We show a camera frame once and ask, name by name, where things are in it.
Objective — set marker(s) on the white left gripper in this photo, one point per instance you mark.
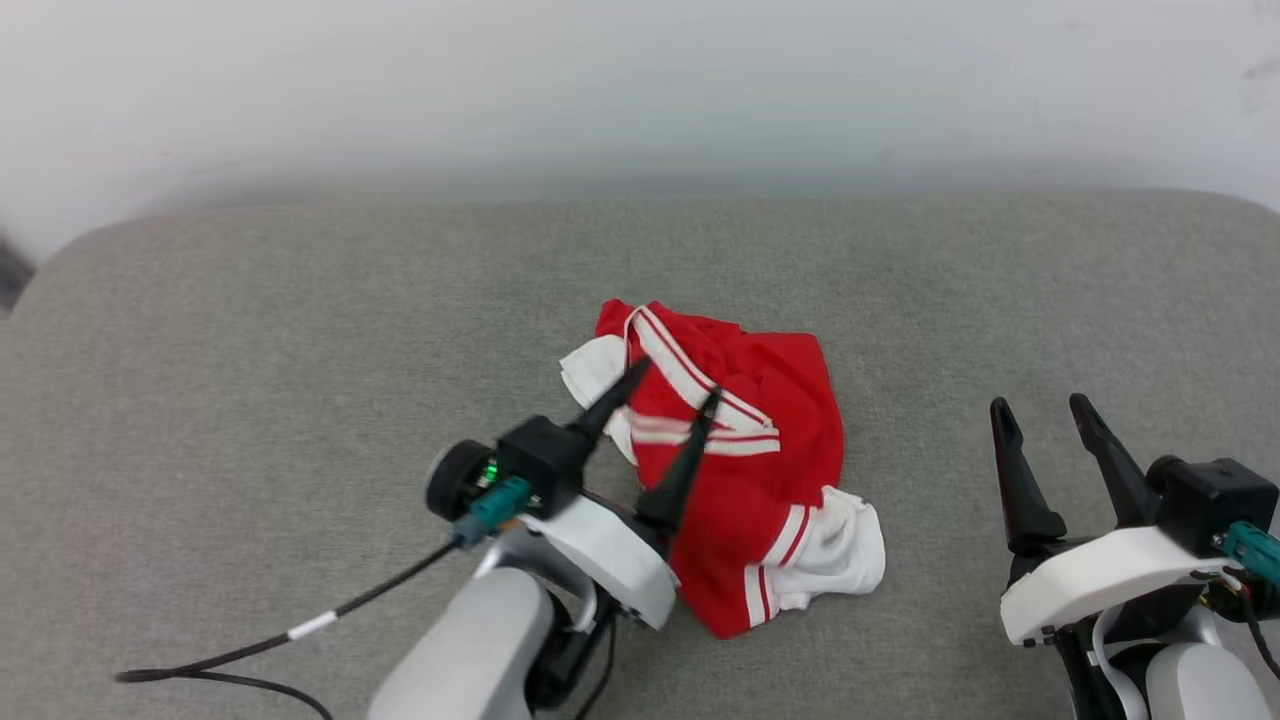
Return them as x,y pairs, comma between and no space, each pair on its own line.
615,560

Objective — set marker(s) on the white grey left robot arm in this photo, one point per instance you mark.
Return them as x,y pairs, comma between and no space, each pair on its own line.
470,650

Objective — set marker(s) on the teal right camera connector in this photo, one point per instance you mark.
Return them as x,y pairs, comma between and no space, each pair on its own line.
1255,548

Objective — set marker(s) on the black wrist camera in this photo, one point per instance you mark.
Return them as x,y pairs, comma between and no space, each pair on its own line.
540,460
1215,500

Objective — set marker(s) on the teal camera connector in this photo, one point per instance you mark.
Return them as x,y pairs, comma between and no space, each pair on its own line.
1255,548
495,512

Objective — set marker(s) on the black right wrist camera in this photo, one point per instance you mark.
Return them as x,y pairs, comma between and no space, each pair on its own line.
1215,500

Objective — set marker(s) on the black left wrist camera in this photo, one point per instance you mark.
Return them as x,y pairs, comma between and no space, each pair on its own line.
540,460

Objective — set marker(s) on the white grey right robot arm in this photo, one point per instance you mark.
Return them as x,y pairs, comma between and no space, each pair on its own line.
1200,685

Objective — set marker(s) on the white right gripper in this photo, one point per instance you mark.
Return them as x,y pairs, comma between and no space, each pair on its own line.
1100,580

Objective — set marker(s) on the teal left camera connector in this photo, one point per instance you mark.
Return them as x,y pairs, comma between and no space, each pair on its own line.
495,512

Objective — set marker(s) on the red white basketball jersey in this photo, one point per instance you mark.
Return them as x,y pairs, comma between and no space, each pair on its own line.
780,430

